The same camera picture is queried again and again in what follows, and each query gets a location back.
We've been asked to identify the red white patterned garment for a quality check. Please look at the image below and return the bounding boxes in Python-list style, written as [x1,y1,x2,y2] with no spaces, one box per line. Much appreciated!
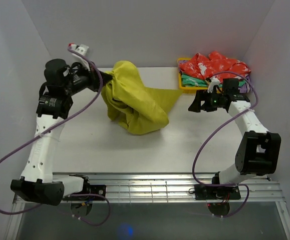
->
[178,51,251,82]

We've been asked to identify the green folded garment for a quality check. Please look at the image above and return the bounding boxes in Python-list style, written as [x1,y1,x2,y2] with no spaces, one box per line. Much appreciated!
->
[180,74,246,88]

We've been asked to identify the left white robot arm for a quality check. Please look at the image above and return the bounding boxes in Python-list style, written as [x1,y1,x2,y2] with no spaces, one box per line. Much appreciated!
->
[11,58,112,206]

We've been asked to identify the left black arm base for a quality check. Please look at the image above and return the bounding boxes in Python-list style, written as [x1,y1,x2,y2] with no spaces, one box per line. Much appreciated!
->
[63,184,106,202]

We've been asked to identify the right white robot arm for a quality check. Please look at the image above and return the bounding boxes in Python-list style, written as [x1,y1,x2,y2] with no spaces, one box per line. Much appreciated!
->
[188,78,281,199]

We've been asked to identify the yellow plastic tray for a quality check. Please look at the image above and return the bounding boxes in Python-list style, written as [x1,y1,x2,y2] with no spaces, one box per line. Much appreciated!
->
[176,57,248,95]

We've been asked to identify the yellow-green trousers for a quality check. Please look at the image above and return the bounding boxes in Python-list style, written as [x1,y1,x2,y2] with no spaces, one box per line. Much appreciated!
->
[101,60,182,135]

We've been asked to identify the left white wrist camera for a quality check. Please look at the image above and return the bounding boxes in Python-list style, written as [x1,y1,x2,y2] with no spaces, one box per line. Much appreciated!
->
[68,43,90,71]

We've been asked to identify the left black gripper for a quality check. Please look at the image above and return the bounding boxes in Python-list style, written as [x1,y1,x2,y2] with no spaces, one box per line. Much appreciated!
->
[65,60,113,96]

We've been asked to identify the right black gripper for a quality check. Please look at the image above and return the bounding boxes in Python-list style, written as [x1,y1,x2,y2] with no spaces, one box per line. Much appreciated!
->
[188,89,225,113]

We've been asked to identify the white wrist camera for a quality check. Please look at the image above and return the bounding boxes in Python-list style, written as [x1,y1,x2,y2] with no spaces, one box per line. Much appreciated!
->
[68,43,90,71]
[205,76,220,93]

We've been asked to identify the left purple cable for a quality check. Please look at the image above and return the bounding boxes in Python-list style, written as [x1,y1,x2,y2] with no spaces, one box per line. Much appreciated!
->
[0,47,112,225]

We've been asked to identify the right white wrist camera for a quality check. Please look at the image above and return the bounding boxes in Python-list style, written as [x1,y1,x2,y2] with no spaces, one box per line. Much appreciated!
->
[205,76,220,93]

